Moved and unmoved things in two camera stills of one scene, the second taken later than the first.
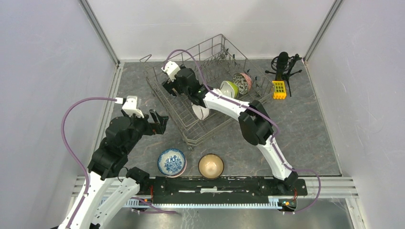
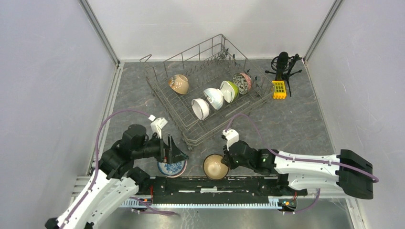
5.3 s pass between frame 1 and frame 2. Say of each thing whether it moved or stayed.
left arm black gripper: moved
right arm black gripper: moved
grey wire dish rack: stayed
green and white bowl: stayed
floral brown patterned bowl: stayed
